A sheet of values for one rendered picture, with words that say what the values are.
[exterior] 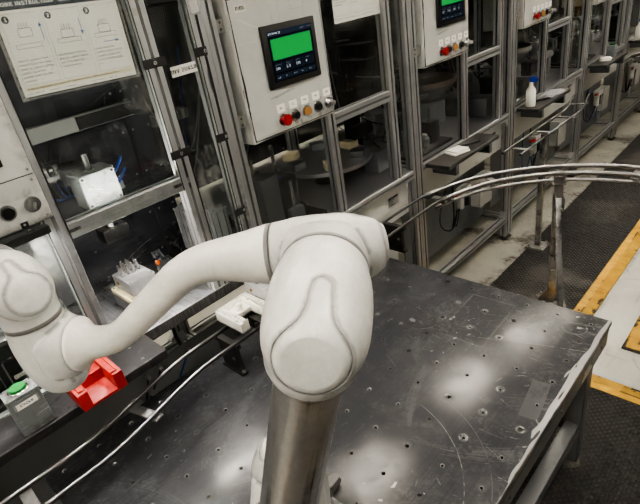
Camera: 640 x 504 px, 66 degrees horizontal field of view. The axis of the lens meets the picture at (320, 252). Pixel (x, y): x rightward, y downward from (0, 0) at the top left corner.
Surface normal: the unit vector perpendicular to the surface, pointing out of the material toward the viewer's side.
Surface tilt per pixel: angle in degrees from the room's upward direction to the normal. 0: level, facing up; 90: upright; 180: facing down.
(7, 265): 10
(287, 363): 85
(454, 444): 0
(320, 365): 84
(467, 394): 0
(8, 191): 90
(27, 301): 88
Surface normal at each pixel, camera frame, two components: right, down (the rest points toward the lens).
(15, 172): 0.72, 0.22
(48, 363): 0.05, 0.45
